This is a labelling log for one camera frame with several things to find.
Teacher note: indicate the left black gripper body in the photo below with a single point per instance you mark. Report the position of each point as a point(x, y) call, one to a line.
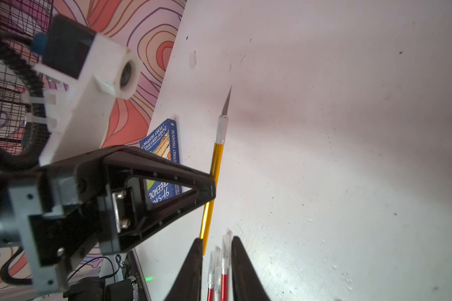
point(34, 220)

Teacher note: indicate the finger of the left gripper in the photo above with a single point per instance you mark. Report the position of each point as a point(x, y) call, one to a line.
point(120, 196)

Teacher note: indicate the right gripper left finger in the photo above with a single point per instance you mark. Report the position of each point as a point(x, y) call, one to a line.
point(188, 283)

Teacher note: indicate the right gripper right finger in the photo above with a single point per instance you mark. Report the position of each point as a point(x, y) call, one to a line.
point(246, 285)

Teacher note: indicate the yellow carving knife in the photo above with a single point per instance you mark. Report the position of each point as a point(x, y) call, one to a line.
point(221, 133)

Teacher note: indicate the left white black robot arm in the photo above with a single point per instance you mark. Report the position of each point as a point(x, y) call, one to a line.
point(114, 198)

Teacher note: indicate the red carving knife right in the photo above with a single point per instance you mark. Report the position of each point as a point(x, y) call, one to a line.
point(217, 280)

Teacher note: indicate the red carving knife middle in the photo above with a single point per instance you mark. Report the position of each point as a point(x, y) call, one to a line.
point(225, 264)

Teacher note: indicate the blue treehouse paperback book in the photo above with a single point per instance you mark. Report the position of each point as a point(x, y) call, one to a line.
point(162, 142)

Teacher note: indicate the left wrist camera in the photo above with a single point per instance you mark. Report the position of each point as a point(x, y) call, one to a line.
point(96, 70)

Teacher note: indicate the black wire basket left wall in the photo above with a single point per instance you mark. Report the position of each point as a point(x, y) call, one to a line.
point(25, 18)

